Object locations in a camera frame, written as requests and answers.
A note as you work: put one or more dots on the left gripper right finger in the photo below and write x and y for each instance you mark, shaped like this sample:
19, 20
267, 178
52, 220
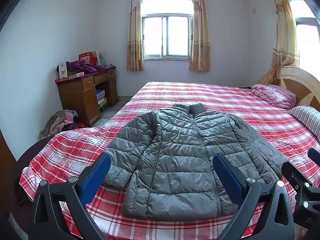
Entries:
276, 218

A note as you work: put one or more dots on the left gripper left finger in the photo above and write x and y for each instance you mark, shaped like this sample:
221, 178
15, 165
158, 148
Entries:
47, 220

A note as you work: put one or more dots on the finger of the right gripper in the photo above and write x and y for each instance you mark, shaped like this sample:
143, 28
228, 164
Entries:
314, 156

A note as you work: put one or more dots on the grey puffer jacket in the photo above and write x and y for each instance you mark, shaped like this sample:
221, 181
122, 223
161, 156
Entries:
163, 160

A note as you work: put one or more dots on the clothes pile on floor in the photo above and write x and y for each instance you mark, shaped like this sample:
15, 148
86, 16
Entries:
63, 120

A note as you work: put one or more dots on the striped pillow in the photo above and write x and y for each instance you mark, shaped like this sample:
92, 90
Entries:
309, 117

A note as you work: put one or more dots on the wooden headboard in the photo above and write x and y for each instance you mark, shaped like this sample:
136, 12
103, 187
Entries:
301, 83

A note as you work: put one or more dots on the red plaid bed sheet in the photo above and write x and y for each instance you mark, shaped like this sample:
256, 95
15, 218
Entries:
68, 153

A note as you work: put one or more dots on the pink folded quilt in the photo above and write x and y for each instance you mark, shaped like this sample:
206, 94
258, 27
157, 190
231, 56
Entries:
275, 95

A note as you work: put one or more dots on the side beige curtain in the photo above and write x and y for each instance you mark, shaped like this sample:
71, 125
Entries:
285, 52

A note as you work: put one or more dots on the side window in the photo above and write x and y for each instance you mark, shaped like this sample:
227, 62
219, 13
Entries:
307, 31

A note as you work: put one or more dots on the stacked boxes under desk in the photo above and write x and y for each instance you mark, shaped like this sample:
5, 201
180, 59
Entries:
102, 101

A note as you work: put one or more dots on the wooden desk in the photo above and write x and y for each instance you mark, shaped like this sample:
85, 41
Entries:
80, 94

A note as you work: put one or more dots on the right beige curtain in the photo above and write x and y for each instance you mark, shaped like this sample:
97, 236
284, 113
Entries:
200, 57

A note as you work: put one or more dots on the flat red box on desk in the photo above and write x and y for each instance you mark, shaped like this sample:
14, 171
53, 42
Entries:
71, 77

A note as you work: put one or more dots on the white carton on desk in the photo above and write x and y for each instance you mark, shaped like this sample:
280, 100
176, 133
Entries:
62, 69

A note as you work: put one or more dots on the purple garment on desk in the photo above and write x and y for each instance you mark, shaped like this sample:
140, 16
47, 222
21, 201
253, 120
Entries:
82, 66

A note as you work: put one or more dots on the left beige curtain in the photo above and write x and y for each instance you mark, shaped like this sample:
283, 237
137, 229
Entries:
134, 44

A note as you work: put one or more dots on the centre window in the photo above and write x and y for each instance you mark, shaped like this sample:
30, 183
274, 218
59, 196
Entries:
167, 29

